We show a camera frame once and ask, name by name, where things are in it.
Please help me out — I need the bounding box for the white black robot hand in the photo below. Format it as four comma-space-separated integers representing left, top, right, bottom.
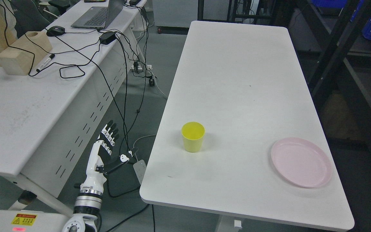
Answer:
80, 120, 133, 195

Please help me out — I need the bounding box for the yellow plastic cup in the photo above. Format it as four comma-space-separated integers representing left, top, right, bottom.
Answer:
181, 121, 205, 153

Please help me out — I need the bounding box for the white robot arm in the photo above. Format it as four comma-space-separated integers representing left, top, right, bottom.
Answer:
62, 192, 102, 232

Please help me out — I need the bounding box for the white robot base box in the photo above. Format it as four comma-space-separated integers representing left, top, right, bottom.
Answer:
0, 210, 69, 232

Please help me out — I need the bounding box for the white side desk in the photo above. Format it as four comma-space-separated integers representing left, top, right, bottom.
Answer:
0, 0, 145, 217

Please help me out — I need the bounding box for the black white marker pen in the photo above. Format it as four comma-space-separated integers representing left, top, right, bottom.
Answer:
36, 54, 55, 73

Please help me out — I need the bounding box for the black power adapter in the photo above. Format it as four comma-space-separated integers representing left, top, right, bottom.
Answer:
99, 31, 116, 44

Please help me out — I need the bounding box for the wooden block holder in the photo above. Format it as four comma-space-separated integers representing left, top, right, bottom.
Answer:
0, 31, 52, 75

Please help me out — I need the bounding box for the black computer mouse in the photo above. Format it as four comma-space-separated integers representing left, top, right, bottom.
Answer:
46, 25, 66, 37

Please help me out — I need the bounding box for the white work table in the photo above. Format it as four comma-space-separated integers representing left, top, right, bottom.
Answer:
139, 21, 355, 232

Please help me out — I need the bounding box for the grey laptop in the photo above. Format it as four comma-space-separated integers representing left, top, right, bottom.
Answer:
71, 0, 125, 29

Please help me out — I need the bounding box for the pink plastic plate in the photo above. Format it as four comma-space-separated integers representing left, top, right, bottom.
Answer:
271, 138, 332, 188

